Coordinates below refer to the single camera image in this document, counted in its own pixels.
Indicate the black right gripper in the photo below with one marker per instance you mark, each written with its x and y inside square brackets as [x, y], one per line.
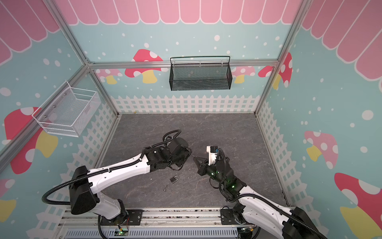
[207, 166]

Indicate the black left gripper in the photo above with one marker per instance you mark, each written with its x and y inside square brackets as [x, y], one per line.
[187, 152]

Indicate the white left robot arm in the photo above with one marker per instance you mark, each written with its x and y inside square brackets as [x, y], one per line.
[83, 193]

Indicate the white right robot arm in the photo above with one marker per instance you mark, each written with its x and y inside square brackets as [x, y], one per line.
[251, 207]

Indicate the dark grey padlock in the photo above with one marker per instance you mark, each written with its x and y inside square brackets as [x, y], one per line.
[174, 179]

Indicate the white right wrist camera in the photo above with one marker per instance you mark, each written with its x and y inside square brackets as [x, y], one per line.
[212, 151]

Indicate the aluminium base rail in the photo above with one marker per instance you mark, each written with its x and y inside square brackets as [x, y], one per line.
[191, 223]

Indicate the black wire mesh basket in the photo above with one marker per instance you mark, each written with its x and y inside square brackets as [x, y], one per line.
[197, 73]

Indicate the white wire mesh basket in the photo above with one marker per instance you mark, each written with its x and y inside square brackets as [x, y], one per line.
[68, 112]

